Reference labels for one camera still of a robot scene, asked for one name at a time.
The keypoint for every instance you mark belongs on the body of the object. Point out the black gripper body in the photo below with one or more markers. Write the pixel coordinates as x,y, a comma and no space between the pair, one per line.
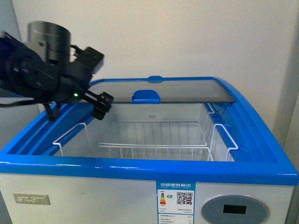
71,87

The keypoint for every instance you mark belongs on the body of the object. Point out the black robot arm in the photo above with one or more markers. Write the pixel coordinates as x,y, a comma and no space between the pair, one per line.
47,69

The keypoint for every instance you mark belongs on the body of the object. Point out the white chest freezer blue rim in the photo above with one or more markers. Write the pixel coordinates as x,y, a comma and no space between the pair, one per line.
88,190

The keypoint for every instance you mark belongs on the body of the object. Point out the silver brand badge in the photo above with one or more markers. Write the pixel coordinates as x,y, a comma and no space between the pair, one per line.
36,199

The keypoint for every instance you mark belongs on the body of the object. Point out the glass sliding freezer lid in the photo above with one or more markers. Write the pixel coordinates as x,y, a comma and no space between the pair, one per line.
155,90

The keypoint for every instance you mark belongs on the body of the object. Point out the blue energy label sticker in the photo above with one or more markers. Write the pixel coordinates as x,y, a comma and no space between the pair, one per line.
175,202

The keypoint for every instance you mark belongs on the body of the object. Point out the grey oval control panel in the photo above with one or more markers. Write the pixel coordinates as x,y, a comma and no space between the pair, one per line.
235,209

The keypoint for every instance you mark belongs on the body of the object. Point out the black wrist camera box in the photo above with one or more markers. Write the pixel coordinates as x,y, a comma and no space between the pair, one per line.
92,59

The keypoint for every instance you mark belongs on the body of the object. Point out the white wire basket front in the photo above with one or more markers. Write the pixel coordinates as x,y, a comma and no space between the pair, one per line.
83,141

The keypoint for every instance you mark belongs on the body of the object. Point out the white wire basket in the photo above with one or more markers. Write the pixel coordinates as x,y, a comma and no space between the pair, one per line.
159,125
83,141

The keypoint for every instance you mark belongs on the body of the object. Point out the white wire basket rear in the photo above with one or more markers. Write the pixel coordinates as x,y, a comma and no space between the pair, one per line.
159,125

